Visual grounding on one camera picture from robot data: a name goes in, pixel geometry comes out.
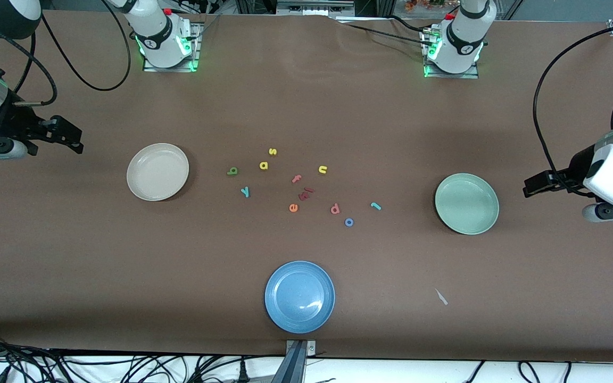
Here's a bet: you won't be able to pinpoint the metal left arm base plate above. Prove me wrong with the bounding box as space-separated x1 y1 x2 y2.
424 29 480 79

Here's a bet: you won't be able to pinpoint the brown table cover sheet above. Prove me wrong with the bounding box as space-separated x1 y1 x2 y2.
0 10 613 363

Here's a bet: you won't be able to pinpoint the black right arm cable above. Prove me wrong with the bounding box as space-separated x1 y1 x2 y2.
0 0 132 107

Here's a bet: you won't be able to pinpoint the grey metal box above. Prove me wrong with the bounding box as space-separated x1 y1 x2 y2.
276 0 356 15

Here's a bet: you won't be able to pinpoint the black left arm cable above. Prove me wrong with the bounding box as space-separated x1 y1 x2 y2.
533 22 613 187

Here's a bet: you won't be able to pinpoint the black base power cable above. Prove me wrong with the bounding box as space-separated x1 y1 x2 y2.
338 15 430 47

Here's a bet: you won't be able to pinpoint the pale green plate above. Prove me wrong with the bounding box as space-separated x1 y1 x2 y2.
435 173 500 235

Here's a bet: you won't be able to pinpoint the grey metal camera post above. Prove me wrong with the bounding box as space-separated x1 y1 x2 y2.
272 339 318 383

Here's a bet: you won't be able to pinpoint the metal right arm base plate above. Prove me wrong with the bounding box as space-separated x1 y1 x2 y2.
143 21 201 72

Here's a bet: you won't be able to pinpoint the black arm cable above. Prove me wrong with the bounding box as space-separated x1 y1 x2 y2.
533 22 613 187
0 0 132 107

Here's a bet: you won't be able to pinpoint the orange dried flowers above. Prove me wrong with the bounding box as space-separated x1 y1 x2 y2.
405 0 459 12

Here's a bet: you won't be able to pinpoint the blue plate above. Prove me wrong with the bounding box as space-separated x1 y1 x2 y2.
264 260 336 335

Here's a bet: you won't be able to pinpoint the beige brown plate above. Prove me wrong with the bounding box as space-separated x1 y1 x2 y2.
127 143 190 202

